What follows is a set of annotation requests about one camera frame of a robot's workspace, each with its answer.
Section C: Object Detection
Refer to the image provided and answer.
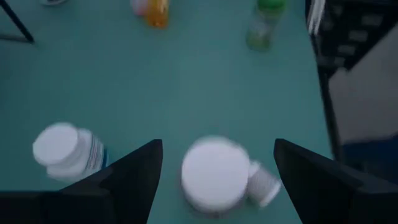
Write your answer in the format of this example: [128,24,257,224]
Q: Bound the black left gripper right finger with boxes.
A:
[273,139,398,224]

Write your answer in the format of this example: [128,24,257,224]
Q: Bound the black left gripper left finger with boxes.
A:
[0,139,164,224]

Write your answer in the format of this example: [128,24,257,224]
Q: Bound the white bottle printed MEDICINE 5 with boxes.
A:
[247,159,283,208]

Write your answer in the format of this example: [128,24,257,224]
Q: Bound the small white bottle blue band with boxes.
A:
[32,121,109,184]

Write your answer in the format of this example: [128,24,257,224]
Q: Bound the large white bottle red label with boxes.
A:
[180,135,252,215]

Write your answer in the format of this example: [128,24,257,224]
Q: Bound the orange translucent pill bottle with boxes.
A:
[145,0,170,29]

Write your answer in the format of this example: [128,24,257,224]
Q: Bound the wooden shelf black metal legs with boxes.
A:
[0,0,35,44]

